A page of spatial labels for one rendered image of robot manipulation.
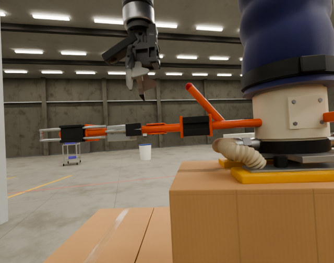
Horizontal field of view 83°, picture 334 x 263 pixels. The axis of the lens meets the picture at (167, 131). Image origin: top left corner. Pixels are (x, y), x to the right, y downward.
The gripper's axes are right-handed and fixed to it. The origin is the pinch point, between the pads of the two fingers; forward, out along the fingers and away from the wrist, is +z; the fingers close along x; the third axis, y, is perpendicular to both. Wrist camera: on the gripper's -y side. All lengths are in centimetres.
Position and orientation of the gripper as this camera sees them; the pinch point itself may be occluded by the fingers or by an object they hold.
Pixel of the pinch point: (135, 97)
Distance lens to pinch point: 56.7
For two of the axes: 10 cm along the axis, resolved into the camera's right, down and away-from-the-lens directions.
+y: 9.9, -0.6, -1.1
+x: 1.1, 0.1, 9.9
